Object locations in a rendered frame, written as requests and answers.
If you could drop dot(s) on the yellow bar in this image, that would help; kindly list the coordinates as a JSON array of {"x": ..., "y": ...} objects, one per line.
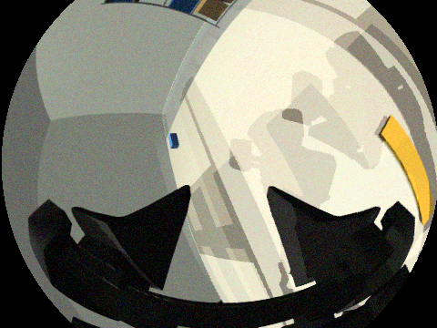
[{"x": 401, "y": 146}]

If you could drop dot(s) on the blue rectangular block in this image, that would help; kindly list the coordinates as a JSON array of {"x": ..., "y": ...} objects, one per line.
[{"x": 173, "y": 141}]

